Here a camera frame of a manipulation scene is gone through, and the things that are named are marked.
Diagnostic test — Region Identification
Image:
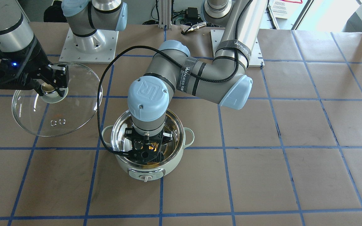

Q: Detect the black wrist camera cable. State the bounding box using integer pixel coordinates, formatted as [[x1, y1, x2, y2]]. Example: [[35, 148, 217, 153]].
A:
[[97, 0, 254, 155]]

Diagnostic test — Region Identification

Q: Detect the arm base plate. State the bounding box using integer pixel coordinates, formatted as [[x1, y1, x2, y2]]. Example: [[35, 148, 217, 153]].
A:
[[210, 30, 265, 68], [59, 30, 119, 63]]

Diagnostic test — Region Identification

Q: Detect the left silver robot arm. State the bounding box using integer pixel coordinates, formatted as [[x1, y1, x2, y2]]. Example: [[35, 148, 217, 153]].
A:
[[122, 0, 268, 164]]

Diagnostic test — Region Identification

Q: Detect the pale green electric pot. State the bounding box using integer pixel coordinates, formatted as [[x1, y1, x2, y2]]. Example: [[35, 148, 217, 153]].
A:
[[102, 109, 195, 182]]

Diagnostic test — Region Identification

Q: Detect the yellow corn cob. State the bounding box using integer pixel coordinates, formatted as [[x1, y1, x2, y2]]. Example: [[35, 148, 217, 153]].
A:
[[148, 143, 160, 152]]

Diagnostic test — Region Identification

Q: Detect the glass pot lid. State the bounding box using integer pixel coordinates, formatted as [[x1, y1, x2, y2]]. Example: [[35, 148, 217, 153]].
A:
[[12, 62, 102, 137]]

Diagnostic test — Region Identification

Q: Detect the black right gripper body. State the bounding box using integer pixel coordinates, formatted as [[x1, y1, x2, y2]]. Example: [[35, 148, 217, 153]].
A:
[[24, 60, 69, 91]]

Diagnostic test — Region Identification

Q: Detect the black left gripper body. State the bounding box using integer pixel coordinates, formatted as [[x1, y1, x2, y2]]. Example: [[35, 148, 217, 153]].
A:
[[124, 127, 173, 164]]

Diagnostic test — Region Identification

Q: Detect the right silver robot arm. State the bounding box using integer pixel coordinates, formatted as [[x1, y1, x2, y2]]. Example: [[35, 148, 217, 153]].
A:
[[0, 0, 128, 99]]

